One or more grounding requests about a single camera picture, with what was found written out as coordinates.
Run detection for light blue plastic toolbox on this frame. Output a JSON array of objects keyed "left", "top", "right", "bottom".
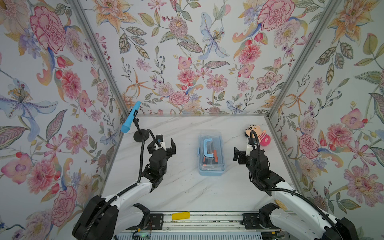
[{"left": 198, "top": 130, "right": 226, "bottom": 176}]

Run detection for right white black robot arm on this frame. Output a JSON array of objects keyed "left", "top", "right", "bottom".
[{"left": 234, "top": 130, "right": 359, "bottom": 240}]

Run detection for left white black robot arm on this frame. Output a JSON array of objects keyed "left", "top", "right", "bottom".
[{"left": 72, "top": 130, "right": 177, "bottom": 240}]

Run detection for cartoon boy plush doll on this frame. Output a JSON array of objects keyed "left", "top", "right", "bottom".
[{"left": 245, "top": 125, "right": 271, "bottom": 147}]

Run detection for wooden block right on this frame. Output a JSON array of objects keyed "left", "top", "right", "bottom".
[{"left": 275, "top": 200, "right": 288, "bottom": 211}]

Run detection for yellow tape label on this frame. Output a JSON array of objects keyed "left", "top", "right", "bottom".
[{"left": 172, "top": 212, "right": 191, "bottom": 221}]

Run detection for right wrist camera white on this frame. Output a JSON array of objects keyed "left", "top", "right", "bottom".
[{"left": 246, "top": 144, "right": 253, "bottom": 157}]

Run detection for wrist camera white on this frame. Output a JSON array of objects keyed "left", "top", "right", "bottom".
[
  {"left": 246, "top": 144, "right": 253, "bottom": 157},
  {"left": 155, "top": 135, "right": 166, "bottom": 150}
]

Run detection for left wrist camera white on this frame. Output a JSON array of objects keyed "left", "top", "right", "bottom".
[{"left": 155, "top": 135, "right": 166, "bottom": 150}]

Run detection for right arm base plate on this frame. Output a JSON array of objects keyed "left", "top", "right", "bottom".
[{"left": 241, "top": 213, "right": 278, "bottom": 231}]

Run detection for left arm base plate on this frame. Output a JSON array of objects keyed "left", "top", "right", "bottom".
[{"left": 129, "top": 214, "right": 164, "bottom": 231}]

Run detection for aluminium front rail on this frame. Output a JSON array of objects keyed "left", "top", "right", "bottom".
[{"left": 113, "top": 210, "right": 289, "bottom": 233}]

